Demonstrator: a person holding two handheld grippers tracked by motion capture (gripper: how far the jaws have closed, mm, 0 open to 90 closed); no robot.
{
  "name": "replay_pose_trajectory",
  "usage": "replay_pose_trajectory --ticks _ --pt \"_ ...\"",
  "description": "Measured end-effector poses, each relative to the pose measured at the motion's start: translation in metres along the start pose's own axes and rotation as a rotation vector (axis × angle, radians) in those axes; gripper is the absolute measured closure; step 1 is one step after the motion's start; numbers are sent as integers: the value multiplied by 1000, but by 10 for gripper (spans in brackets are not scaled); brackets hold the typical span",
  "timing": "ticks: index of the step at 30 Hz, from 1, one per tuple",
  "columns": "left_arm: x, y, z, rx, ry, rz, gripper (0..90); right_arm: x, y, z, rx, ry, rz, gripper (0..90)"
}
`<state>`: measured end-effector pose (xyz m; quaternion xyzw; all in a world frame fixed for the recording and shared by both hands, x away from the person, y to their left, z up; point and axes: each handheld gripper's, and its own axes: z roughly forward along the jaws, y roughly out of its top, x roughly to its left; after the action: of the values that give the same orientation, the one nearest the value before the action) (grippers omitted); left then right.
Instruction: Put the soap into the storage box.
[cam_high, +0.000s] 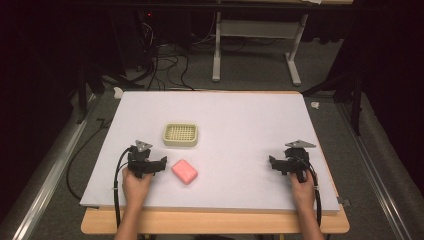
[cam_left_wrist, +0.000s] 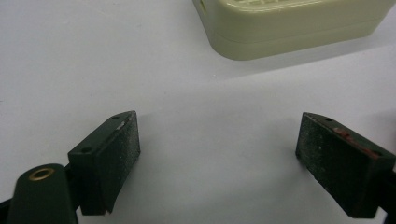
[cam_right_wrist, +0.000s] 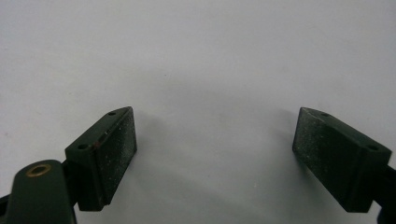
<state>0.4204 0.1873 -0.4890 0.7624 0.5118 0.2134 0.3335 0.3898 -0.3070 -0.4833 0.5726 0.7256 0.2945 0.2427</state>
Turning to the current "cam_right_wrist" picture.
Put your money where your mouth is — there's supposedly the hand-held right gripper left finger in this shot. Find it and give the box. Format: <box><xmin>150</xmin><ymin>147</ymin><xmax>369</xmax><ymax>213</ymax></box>
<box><xmin>64</xmin><ymin>105</ymin><xmax>138</xmax><ymax>212</ymax></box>

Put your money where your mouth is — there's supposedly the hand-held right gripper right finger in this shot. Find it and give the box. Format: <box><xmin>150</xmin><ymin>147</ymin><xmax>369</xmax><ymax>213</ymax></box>
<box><xmin>291</xmin><ymin>106</ymin><xmax>393</xmax><ymax>214</ymax></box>

